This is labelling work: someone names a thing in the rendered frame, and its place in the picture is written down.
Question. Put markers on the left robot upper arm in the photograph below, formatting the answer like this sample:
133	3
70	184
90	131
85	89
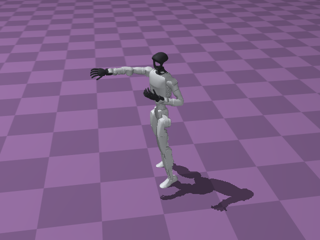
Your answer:
173	84

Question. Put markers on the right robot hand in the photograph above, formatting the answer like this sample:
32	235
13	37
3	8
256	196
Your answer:
100	72

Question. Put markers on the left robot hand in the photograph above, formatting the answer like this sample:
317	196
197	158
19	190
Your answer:
152	96

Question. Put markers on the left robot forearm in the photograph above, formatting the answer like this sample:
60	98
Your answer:
172	102

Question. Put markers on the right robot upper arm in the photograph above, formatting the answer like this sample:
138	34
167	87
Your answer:
139	70

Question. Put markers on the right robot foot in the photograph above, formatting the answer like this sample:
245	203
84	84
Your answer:
160	165

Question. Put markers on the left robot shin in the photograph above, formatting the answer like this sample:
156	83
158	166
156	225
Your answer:
167	160

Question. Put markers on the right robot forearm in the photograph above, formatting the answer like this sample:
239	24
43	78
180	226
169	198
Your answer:
119	71

